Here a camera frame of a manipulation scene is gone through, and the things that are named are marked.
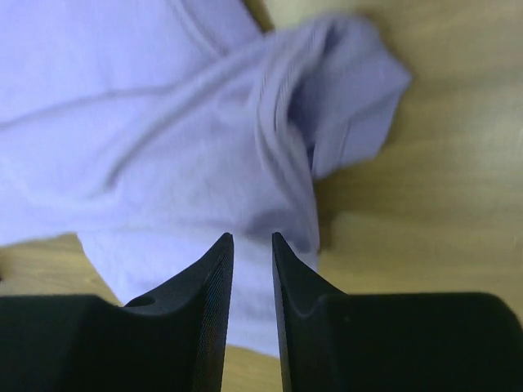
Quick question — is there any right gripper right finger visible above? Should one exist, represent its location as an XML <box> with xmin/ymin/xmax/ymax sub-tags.
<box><xmin>272</xmin><ymin>233</ymin><xmax>522</xmax><ymax>391</ymax></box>

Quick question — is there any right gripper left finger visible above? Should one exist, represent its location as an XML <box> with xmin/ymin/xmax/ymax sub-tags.
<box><xmin>1</xmin><ymin>234</ymin><xmax>234</xmax><ymax>391</ymax></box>

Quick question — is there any purple t-shirt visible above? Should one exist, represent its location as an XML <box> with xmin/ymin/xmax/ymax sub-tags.
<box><xmin>1</xmin><ymin>1</ymin><xmax>410</xmax><ymax>356</ymax></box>

